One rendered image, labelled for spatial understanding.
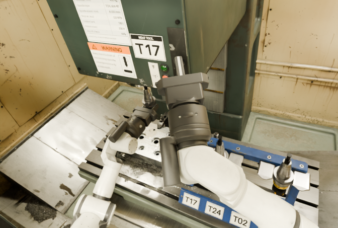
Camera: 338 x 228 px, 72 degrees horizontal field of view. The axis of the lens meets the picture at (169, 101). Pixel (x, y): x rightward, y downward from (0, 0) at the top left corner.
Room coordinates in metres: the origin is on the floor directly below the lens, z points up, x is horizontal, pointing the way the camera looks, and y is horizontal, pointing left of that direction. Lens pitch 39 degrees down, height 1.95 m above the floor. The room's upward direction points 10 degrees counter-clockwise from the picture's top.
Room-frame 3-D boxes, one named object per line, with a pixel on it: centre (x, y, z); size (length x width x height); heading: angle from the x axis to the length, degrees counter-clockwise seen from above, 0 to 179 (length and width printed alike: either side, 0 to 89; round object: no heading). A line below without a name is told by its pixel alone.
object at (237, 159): (0.51, -0.20, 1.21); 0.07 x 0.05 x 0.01; 147
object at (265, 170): (0.45, -0.29, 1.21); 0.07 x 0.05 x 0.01; 147
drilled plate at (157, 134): (0.91, 0.15, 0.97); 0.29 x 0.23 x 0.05; 57
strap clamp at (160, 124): (1.02, 0.05, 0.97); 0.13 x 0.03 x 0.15; 147
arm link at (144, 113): (0.77, 0.15, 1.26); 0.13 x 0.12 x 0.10; 57
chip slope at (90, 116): (1.21, 0.65, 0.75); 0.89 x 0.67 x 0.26; 147
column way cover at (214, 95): (1.23, -0.15, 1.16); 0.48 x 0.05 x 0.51; 57
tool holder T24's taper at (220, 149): (0.54, -0.16, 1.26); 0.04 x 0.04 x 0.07
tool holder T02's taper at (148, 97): (0.85, 0.09, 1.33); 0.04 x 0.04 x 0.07
